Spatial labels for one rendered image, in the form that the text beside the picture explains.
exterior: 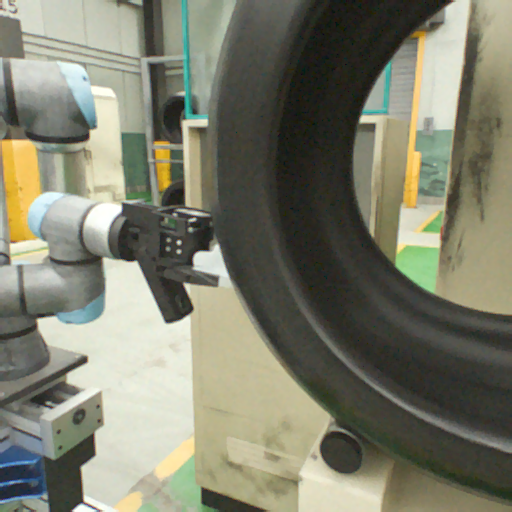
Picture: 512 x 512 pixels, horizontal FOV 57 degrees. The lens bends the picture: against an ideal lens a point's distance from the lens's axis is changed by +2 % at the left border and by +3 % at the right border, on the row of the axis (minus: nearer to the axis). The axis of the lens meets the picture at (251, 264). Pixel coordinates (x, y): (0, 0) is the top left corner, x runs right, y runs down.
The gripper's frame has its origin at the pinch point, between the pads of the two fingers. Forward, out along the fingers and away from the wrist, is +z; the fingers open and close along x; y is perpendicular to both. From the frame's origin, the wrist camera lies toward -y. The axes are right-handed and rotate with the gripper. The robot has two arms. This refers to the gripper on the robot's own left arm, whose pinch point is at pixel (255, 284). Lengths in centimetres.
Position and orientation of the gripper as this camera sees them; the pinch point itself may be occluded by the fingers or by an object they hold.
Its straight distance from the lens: 58.0
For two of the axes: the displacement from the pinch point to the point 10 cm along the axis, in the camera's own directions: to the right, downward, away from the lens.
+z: 9.0, 2.3, -3.8
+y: 1.1, -9.5, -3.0
